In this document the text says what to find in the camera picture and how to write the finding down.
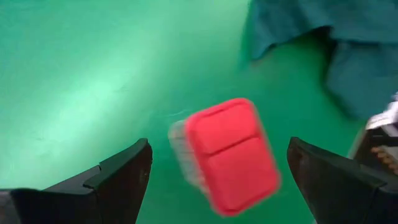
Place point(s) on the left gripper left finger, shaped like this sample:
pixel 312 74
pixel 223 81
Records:
pixel 109 193

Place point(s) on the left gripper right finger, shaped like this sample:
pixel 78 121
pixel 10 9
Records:
pixel 335 193

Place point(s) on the white paper tag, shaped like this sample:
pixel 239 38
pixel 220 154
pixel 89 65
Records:
pixel 385 119

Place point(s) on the pink block lower right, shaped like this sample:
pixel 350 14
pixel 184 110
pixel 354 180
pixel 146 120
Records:
pixel 233 155

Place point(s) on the green table mat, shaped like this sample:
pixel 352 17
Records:
pixel 93 77

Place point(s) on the dark green cloth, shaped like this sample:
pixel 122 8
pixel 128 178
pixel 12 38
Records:
pixel 357 77

